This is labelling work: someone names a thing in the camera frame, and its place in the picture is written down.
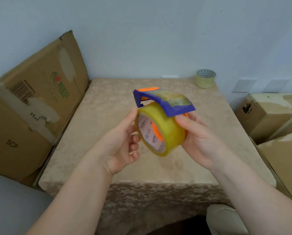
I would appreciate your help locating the person's right hand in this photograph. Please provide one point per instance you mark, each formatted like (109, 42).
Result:
(204, 146)

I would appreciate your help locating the person's left hand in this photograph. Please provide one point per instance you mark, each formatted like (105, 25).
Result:
(114, 149)

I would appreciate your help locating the person's right thumb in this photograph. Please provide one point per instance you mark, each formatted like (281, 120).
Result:
(187, 124)

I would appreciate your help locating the person's left thumb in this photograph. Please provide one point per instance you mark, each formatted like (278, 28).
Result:
(130, 119)

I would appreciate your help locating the large clear packing tape roll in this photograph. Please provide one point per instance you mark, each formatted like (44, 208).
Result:
(169, 130)

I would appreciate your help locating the blue and orange tape dispenser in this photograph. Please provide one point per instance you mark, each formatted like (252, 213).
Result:
(175, 108)

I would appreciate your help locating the person's right forearm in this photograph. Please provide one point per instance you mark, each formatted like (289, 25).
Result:
(253, 200)

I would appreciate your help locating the person's left forearm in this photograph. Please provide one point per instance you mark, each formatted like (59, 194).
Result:
(80, 200)

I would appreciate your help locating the beige floral tablecloth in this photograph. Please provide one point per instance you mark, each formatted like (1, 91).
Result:
(106, 102)

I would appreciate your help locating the small pale yellow tape roll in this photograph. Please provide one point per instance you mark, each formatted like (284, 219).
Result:
(204, 79)

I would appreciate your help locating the small cardboard box black print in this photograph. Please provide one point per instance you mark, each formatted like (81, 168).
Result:
(266, 115)

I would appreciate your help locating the white seat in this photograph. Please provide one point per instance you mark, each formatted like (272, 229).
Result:
(224, 221)

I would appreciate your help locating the plain cardboard box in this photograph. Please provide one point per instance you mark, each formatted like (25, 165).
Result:
(285, 163)

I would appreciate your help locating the large worn cardboard box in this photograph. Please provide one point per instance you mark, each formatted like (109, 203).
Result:
(26, 102)

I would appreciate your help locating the grey cushion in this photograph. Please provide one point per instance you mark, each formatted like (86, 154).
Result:
(11, 205)

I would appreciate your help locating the white wall socket plate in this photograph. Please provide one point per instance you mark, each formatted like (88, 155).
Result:
(276, 86)
(244, 85)

